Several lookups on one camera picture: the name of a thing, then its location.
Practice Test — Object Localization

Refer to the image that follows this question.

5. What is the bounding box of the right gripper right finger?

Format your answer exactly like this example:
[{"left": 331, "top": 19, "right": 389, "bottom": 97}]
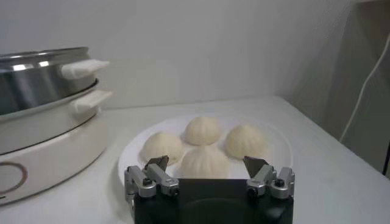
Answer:
[{"left": 243, "top": 155, "right": 296, "bottom": 200}]

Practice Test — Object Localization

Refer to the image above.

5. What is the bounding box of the cream electric cooker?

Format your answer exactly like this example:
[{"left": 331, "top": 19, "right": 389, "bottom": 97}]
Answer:
[{"left": 0, "top": 80, "right": 114, "bottom": 206}]

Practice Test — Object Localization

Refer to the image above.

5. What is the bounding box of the black cable with adapter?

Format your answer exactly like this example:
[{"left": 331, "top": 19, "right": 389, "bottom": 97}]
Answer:
[{"left": 382, "top": 141, "right": 390, "bottom": 177}]

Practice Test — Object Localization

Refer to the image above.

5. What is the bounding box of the white round plate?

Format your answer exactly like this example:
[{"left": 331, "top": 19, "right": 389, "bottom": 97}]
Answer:
[{"left": 118, "top": 113, "right": 294, "bottom": 187}]

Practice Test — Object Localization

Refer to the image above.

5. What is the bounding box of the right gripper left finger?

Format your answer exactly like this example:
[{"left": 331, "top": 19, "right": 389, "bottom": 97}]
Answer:
[{"left": 124, "top": 155, "right": 180, "bottom": 203}]

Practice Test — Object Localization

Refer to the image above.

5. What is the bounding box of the white steamed baozi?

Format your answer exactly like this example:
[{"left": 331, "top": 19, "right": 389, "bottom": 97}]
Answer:
[
  {"left": 178, "top": 145, "right": 231, "bottom": 180},
  {"left": 224, "top": 124, "right": 269, "bottom": 161},
  {"left": 141, "top": 131, "right": 185, "bottom": 166},
  {"left": 184, "top": 116, "right": 222, "bottom": 146}
]

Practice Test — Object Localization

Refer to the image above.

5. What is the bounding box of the stainless steel steamer basket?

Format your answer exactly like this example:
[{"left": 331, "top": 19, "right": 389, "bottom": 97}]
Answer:
[{"left": 0, "top": 46, "right": 110, "bottom": 116}]

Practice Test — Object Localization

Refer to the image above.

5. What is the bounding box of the white power cable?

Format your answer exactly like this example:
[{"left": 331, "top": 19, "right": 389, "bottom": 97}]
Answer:
[{"left": 339, "top": 32, "right": 390, "bottom": 143}]

